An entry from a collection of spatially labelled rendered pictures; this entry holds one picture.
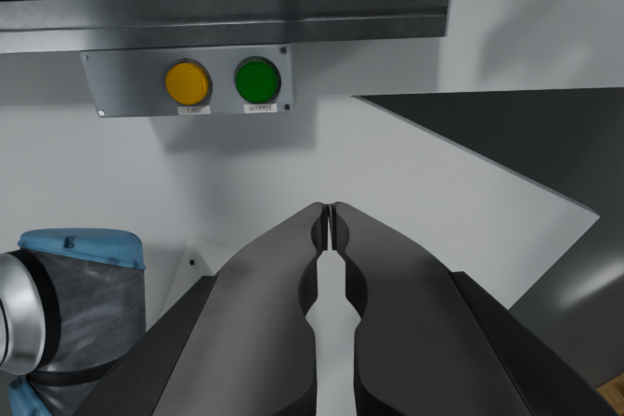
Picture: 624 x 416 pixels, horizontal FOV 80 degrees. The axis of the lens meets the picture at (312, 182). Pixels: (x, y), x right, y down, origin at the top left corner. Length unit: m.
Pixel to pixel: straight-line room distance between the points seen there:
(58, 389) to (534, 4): 0.65
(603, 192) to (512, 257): 1.25
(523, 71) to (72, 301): 0.56
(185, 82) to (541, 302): 1.99
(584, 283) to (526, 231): 1.54
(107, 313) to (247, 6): 0.33
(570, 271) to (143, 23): 1.98
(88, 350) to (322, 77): 0.39
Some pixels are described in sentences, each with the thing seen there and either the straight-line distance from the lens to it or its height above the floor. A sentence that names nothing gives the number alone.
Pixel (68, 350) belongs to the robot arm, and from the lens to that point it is 0.46.
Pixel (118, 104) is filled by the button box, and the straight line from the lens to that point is 0.45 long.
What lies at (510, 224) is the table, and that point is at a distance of 0.65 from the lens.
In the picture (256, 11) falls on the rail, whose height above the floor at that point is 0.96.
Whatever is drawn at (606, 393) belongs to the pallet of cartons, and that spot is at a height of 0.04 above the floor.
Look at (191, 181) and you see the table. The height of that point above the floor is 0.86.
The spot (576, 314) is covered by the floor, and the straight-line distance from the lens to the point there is 2.32.
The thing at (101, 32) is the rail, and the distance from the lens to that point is 0.44.
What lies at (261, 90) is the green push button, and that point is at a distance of 0.38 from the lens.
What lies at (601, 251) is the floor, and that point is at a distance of 2.10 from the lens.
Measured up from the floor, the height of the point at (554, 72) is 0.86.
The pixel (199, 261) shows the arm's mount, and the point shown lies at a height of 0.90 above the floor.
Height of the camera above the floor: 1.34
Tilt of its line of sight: 62 degrees down
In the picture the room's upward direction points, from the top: 178 degrees counter-clockwise
